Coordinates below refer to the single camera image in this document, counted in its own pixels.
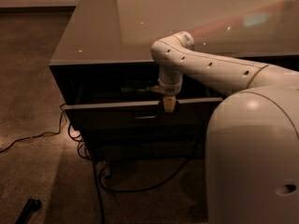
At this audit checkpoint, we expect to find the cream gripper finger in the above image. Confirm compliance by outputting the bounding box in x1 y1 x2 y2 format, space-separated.
163 95 177 113

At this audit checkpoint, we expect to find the drawer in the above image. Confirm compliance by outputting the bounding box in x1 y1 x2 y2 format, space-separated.
81 130 203 145
65 97 222 131
94 141 203 161

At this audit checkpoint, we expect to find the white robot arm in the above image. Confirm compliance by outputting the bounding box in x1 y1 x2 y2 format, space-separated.
150 32 299 224

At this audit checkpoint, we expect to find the dark drawer cabinet glossy top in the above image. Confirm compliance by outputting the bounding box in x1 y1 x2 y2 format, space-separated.
49 0 299 180

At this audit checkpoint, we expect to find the green snack bag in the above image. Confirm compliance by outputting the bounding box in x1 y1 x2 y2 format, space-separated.
121 85 160 93

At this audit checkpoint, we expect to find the cabinet metal leg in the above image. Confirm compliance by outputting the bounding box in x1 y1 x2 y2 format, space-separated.
105 161 112 179

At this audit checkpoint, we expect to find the black tube on floor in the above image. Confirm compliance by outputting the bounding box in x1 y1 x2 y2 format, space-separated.
15 198 42 224

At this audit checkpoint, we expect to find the thick black floor cable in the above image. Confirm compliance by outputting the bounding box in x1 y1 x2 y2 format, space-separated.
93 161 106 224

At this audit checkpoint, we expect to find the black looped cable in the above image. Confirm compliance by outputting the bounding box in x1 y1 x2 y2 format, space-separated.
98 157 191 194

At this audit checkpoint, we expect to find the thin black floor cable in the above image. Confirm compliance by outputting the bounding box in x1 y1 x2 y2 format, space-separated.
0 102 69 154

